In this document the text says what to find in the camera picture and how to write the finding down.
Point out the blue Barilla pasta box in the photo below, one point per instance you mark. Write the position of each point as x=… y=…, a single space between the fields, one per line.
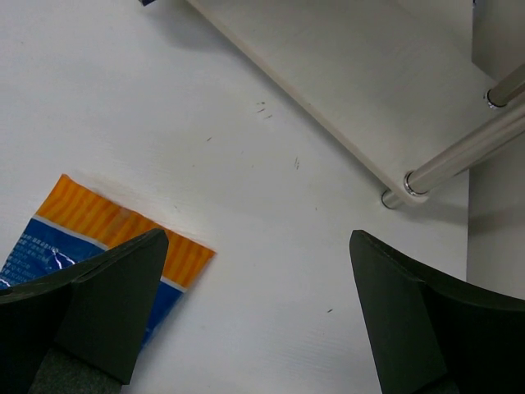
x=146 y=2

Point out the white two-tier shelf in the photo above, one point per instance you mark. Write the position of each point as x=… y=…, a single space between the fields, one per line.
x=404 y=101

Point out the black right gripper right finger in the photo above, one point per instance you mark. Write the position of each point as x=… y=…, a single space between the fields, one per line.
x=431 y=332

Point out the blue orange pasta bag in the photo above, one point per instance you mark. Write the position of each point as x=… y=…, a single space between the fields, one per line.
x=74 y=224

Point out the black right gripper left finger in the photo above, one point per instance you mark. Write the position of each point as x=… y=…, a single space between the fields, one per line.
x=80 y=329

